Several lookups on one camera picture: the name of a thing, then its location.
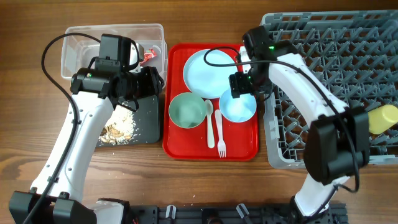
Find light blue bowl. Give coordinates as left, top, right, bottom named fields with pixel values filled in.
left=219, top=90, right=257, bottom=123

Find light blue plate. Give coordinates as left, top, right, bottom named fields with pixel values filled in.
left=183, top=49, right=238, bottom=99

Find red snack wrapper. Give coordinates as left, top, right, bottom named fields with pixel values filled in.
left=141, top=48, right=157, bottom=65

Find rice and food scraps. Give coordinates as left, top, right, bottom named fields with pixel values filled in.
left=98, top=106, right=136, bottom=146

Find green bowl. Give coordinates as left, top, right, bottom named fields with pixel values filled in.
left=169, top=92, right=206, bottom=129

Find yellow plastic cup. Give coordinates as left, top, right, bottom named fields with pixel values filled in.
left=368, top=105, right=398, bottom=134

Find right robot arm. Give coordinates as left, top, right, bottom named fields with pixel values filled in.
left=229, top=26, right=370, bottom=223

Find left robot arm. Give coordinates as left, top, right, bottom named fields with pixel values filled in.
left=9, top=67, right=164, bottom=223

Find grey dishwasher rack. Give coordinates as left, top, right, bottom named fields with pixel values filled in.
left=261, top=10, right=397, bottom=169

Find black rectangular tray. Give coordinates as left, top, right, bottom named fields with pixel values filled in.
left=95, top=93, right=161, bottom=147

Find white plastic spoon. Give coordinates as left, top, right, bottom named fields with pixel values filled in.
left=205, top=100, right=215, bottom=148

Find red serving tray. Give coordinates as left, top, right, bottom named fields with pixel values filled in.
left=162, top=43, right=259, bottom=161

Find clear plastic bin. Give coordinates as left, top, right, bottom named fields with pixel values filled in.
left=60, top=23, right=168, bottom=80

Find white plastic fork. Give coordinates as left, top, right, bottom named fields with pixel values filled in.
left=215, top=110, right=226, bottom=158

